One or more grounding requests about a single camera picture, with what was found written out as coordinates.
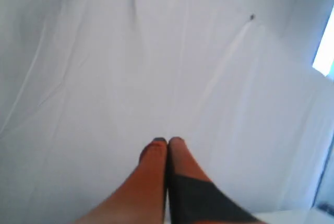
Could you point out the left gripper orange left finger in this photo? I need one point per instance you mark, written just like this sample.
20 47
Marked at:
141 197

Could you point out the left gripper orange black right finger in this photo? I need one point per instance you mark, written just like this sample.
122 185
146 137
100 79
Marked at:
193 197

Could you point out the white backdrop cloth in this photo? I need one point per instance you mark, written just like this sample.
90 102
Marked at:
86 84

